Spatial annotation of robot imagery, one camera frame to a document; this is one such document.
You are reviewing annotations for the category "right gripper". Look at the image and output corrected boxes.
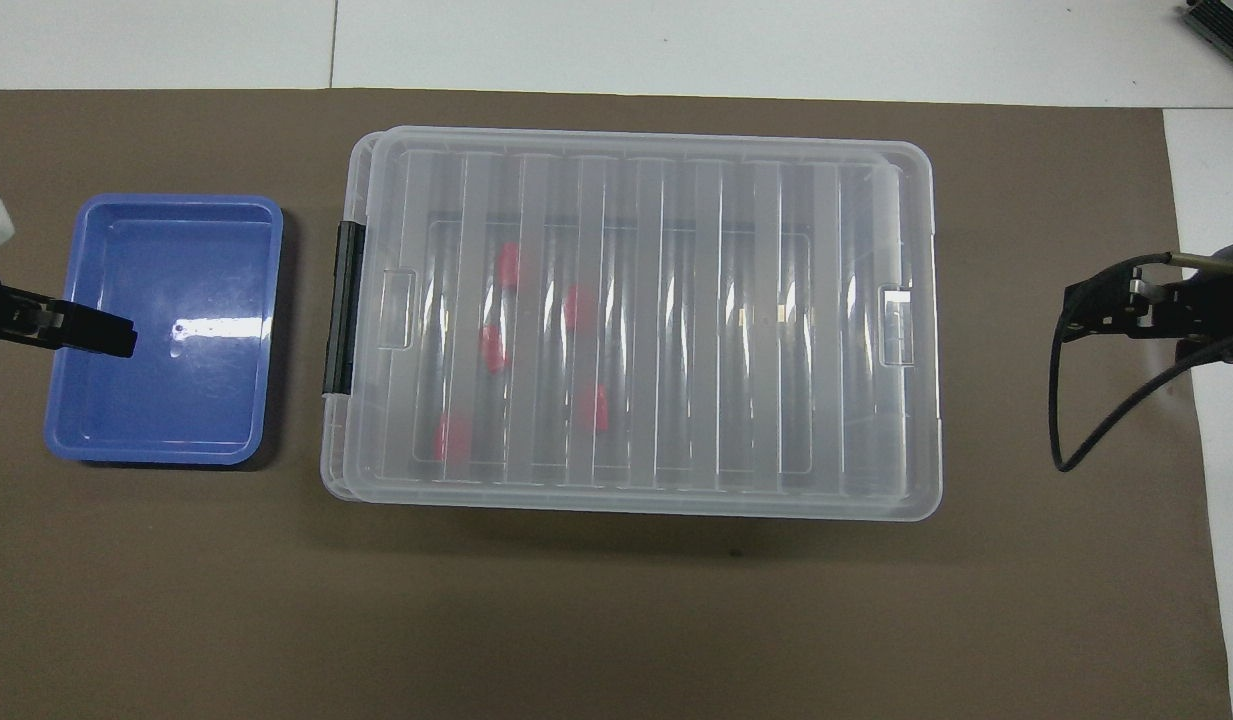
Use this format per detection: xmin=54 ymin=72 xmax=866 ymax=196
xmin=1063 ymin=236 xmax=1233 ymax=363

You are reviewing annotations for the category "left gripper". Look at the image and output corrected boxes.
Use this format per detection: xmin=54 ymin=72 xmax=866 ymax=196
xmin=0 ymin=258 xmax=138 ymax=360

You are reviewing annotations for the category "clear plastic box lid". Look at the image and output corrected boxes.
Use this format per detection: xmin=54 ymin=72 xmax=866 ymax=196
xmin=354 ymin=125 xmax=945 ymax=523

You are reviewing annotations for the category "blue plastic tray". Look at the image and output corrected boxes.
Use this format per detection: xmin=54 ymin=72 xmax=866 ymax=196
xmin=43 ymin=194 xmax=284 ymax=467

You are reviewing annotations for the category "clear plastic storage box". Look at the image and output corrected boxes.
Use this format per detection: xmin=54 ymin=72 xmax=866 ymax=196
xmin=319 ymin=128 xmax=939 ymax=509

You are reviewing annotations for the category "grey ribbed device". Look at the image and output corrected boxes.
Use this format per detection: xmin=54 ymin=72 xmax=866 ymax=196
xmin=1180 ymin=0 xmax=1233 ymax=63

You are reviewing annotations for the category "brown table mat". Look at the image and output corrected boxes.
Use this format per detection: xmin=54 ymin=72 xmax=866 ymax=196
xmin=0 ymin=88 xmax=1233 ymax=720

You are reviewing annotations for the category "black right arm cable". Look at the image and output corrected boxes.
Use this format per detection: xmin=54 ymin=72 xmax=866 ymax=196
xmin=1048 ymin=298 xmax=1233 ymax=475

